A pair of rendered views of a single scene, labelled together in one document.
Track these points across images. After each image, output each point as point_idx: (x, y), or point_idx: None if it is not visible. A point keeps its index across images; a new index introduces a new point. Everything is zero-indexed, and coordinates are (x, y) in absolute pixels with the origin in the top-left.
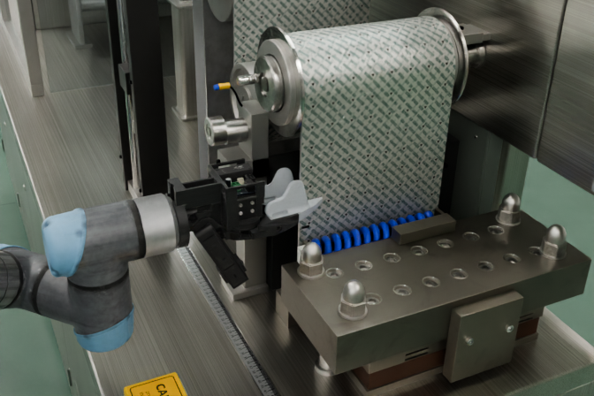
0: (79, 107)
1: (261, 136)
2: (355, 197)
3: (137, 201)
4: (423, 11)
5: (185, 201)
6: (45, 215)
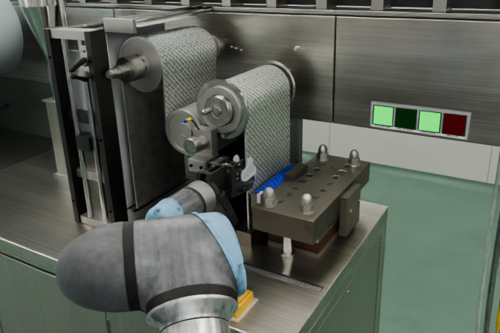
0: None
1: (215, 143)
2: (264, 163)
3: (190, 186)
4: (258, 64)
5: (213, 180)
6: (41, 252)
